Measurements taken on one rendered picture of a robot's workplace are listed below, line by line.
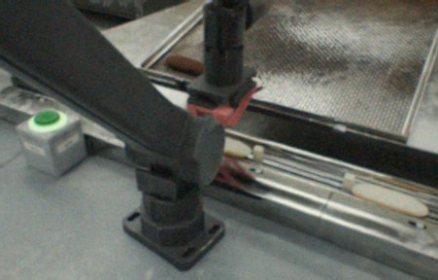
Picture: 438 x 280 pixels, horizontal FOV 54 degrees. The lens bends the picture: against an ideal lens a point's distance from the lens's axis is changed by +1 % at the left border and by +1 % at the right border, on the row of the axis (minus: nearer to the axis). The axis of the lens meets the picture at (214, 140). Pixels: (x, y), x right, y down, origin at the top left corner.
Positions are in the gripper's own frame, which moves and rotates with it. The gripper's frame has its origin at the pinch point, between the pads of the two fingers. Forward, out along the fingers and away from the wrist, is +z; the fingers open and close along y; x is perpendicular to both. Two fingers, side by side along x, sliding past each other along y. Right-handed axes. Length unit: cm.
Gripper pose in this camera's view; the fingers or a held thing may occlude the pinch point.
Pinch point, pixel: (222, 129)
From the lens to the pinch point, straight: 68.0
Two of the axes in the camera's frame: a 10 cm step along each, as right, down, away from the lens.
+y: -4.9, 4.9, -7.2
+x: 8.7, 2.8, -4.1
